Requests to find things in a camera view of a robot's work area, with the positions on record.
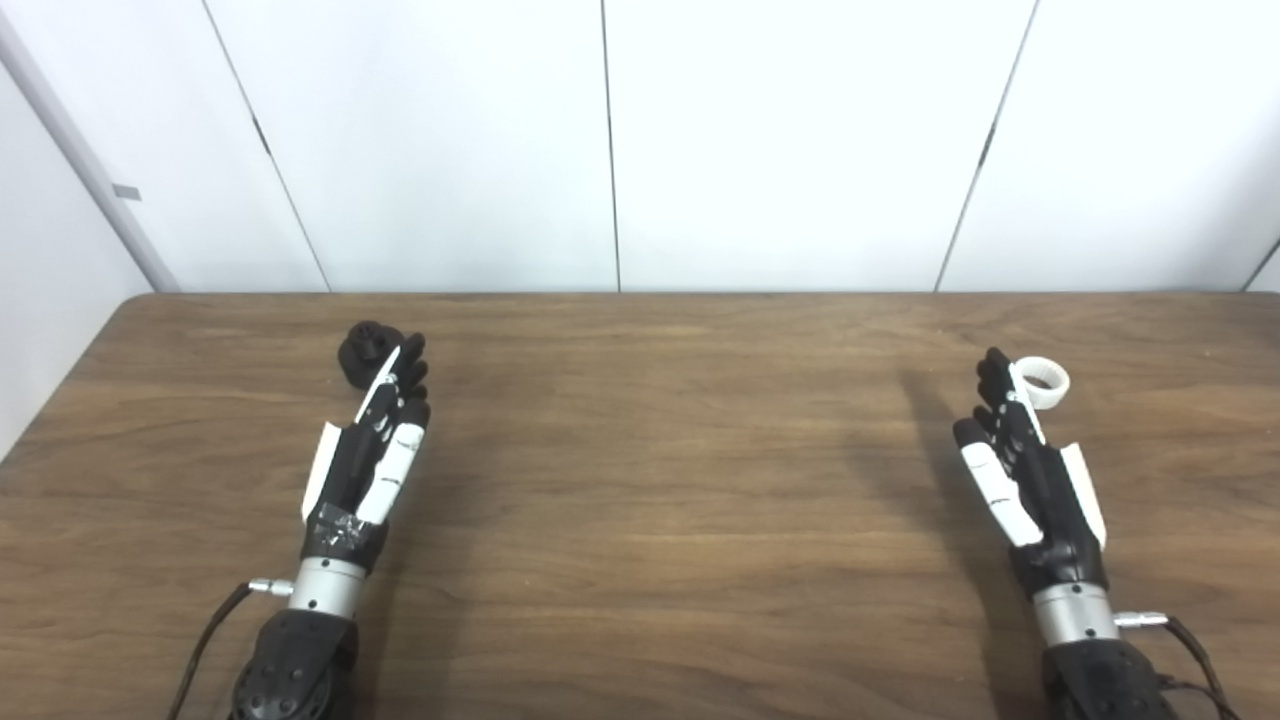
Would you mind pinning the small grey wall tag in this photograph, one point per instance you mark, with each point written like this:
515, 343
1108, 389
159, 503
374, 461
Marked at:
127, 191

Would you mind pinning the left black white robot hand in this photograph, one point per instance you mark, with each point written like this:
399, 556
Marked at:
350, 470

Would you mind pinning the round black part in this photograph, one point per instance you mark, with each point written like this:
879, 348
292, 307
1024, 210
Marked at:
360, 352

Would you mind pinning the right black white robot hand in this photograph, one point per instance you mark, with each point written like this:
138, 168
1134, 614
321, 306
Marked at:
1050, 500

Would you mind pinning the grey wall corner strip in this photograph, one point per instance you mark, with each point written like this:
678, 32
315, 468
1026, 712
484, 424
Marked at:
91, 165

